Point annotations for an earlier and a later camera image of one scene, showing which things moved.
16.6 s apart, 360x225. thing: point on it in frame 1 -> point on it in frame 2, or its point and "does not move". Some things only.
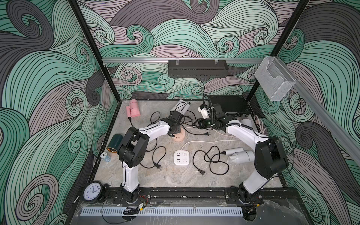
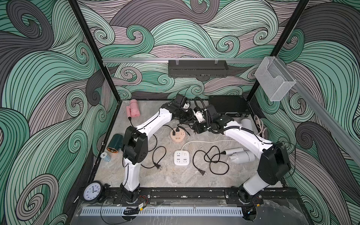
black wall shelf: x=197 y=68 does not move
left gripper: x=178 y=129 -> x=190 y=116
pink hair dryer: x=133 y=110 does not move
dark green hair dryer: x=114 y=143 does not move
